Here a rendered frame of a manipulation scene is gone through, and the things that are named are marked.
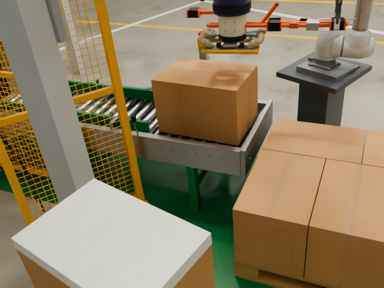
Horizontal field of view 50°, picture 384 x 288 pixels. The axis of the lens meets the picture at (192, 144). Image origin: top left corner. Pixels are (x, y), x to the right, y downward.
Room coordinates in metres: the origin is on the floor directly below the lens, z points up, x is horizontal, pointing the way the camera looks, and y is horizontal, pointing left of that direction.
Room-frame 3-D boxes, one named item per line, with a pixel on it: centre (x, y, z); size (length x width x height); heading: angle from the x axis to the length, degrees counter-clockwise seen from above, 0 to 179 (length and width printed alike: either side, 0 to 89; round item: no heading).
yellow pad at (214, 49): (2.36, -0.29, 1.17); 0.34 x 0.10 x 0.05; 73
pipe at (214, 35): (2.45, -0.32, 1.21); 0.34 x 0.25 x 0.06; 73
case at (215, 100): (2.54, -0.13, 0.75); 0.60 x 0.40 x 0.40; 61
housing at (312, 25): (2.31, -0.76, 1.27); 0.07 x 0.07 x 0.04; 73
